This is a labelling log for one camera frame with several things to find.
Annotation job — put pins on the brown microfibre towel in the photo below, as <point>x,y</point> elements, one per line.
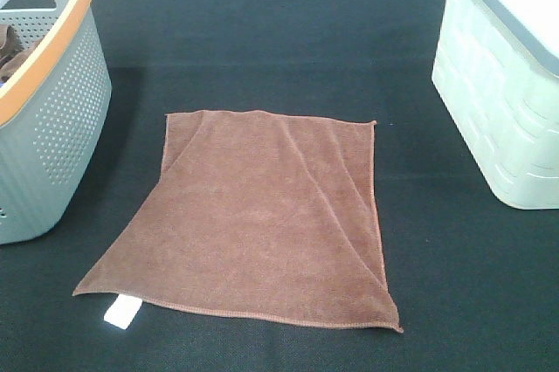
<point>261,216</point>

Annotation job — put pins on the brown towel in basket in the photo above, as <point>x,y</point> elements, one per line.
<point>12,57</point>

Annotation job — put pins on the black table cloth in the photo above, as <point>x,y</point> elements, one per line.
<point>475,281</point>

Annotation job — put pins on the grey perforated laundry basket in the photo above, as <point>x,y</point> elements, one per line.
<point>52,111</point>

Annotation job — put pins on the white storage bin grey rim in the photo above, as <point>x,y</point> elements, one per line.
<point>496,70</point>

